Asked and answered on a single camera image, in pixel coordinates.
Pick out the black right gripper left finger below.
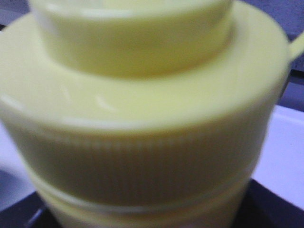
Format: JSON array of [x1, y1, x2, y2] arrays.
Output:
[[0, 192, 58, 228]]

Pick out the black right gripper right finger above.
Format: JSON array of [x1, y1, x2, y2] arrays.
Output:
[[234, 180, 304, 228]]

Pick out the yellow squeeze bottle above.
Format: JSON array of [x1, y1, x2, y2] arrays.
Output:
[[0, 0, 304, 228]]

